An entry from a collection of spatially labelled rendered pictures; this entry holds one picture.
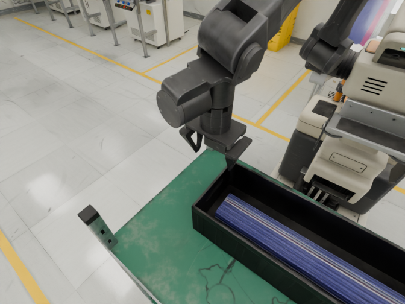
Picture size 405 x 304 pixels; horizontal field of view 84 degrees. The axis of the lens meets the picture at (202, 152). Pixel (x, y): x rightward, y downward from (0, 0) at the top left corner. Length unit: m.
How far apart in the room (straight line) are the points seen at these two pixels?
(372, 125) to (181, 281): 0.73
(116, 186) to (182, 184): 1.32
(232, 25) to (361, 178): 0.87
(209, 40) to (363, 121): 0.68
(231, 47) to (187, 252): 0.46
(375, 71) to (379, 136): 0.19
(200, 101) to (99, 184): 1.76
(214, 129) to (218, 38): 0.15
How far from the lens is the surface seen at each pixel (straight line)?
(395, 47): 0.77
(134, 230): 0.63
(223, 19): 0.32
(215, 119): 0.38
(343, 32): 0.71
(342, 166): 1.06
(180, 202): 0.65
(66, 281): 1.75
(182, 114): 0.30
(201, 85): 0.30
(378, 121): 0.89
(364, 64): 0.84
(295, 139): 1.37
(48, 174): 2.31
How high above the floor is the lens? 1.50
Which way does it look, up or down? 46 degrees down
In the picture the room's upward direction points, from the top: straight up
